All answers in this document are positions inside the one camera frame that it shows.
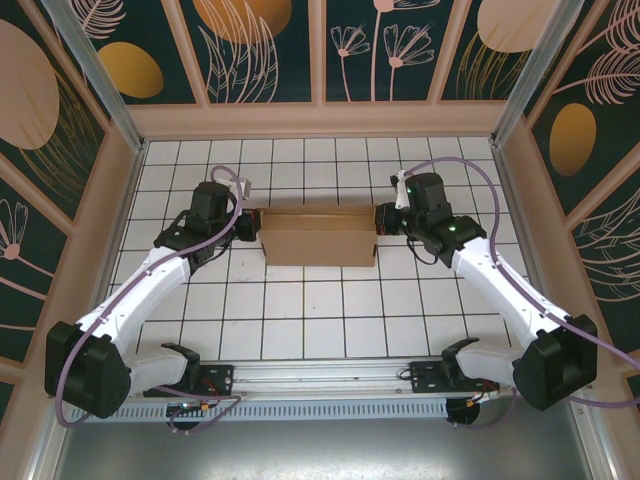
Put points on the brown cardboard box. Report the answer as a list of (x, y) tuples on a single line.
[(315, 247)]

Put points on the aluminium frame post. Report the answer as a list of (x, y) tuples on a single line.
[(540, 65), (90, 65)]

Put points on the galvanised metal sheet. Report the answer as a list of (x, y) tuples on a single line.
[(320, 450)]

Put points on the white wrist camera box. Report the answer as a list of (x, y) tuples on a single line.
[(242, 185), (400, 195)]

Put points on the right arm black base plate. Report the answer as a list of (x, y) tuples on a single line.
[(425, 376)]

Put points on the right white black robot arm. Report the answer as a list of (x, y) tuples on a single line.
[(500, 285)]

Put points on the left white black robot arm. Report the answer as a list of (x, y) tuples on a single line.
[(145, 280)]

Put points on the aluminium mounting rail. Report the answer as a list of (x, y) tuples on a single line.
[(320, 372)]

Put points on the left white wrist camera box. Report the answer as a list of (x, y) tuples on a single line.
[(242, 185)]

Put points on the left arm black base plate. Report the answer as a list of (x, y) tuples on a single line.
[(220, 376)]

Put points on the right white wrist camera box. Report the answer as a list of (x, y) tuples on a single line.
[(400, 195)]

